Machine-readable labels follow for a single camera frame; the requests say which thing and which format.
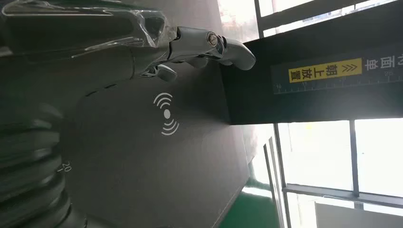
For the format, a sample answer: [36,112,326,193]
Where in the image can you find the dark window frame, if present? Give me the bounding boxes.
[253,0,403,228]

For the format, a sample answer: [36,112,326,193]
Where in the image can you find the yellow and black label sticker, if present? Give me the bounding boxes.
[271,47,403,95]

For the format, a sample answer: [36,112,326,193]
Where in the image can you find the black inbound scanning machine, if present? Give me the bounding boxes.
[61,0,403,228]

